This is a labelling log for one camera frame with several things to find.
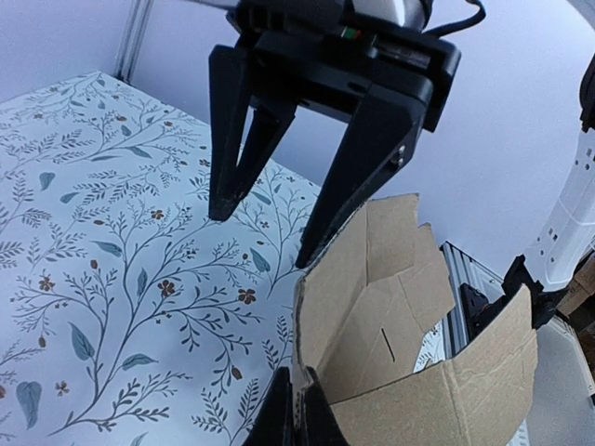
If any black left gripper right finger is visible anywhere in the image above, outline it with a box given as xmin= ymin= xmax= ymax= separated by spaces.
xmin=301 ymin=367 xmax=349 ymax=446

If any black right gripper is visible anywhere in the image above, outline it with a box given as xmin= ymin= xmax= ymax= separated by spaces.
xmin=208 ymin=1 xmax=461 ymax=269

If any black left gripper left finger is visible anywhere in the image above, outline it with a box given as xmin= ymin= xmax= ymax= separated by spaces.
xmin=248 ymin=367 xmax=294 ymax=446

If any brown cardboard box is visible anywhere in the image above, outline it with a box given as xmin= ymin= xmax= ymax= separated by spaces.
xmin=294 ymin=194 xmax=537 ymax=445

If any floral patterned table mat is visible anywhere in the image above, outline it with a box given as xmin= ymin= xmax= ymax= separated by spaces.
xmin=1 ymin=72 xmax=318 ymax=445

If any left aluminium frame post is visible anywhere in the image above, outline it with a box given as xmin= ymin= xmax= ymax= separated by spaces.
xmin=114 ymin=0 xmax=154 ymax=85

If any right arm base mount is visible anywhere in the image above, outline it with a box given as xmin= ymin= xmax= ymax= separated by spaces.
xmin=459 ymin=255 xmax=568 ymax=342

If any front aluminium rail base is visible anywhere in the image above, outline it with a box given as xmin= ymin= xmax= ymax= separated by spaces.
xmin=439 ymin=241 xmax=595 ymax=446

